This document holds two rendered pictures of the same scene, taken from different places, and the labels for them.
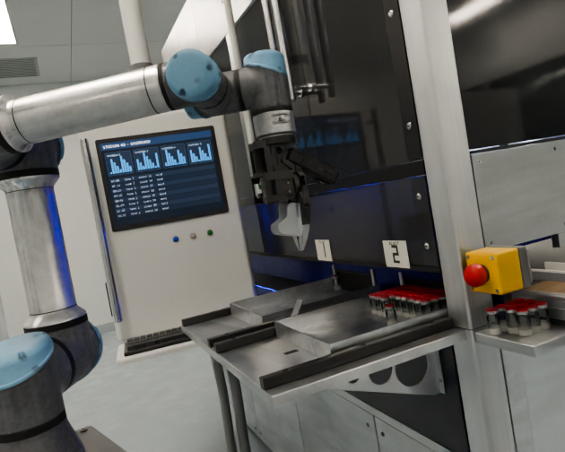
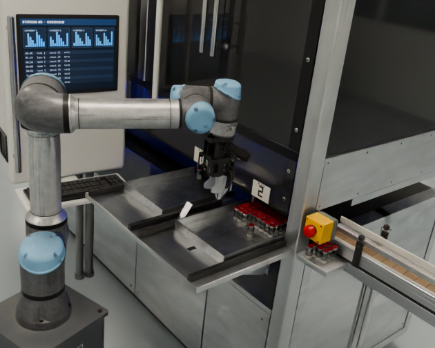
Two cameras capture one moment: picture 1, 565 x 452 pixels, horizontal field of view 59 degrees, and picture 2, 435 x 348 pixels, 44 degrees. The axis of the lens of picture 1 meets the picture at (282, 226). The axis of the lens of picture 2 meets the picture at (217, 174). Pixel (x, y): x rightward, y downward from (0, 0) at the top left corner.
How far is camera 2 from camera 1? 90 cm
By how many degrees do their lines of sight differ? 28
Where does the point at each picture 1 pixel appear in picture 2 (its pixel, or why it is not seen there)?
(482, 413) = (286, 291)
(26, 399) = (54, 279)
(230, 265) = (109, 132)
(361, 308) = (226, 211)
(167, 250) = not seen: hidden behind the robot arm
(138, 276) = not seen: hidden behind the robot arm
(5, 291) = not seen: outside the picture
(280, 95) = (235, 114)
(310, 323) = (195, 220)
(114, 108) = (146, 126)
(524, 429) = (303, 297)
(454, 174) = (313, 170)
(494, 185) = (331, 175)
